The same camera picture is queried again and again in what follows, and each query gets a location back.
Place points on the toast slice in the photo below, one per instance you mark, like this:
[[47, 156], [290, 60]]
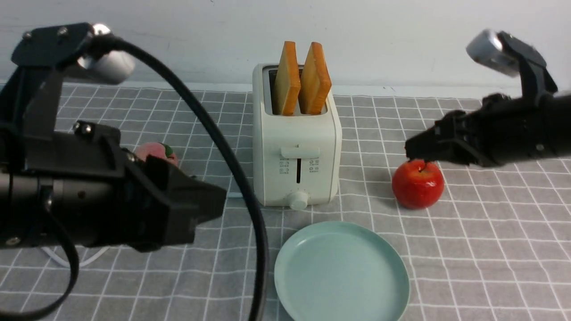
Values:
[[315, 81], [287, 82]]

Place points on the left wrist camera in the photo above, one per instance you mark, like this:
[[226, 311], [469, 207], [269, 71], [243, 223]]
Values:
[[71, 49]]

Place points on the grey checked tablecloth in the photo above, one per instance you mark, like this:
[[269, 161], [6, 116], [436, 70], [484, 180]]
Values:
[[495, 247]]

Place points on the red apple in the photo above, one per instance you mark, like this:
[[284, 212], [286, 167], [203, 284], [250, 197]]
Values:
[[417, 184]]

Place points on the light green plate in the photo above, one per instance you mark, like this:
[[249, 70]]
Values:
[[340, 271]]

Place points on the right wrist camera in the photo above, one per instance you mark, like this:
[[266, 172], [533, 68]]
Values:
[[508, 55]]

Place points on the pink peach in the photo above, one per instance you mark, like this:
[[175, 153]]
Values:
[[158, 150]]

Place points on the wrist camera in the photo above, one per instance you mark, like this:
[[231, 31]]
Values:
[[508, 55], [71, 49]]

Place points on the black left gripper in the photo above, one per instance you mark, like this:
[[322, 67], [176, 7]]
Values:
[[85, 187]]

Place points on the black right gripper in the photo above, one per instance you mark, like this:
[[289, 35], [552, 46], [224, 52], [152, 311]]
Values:
[[502, 131]]

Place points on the white two-slot toaster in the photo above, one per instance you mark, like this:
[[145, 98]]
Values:
[[296, 158]]

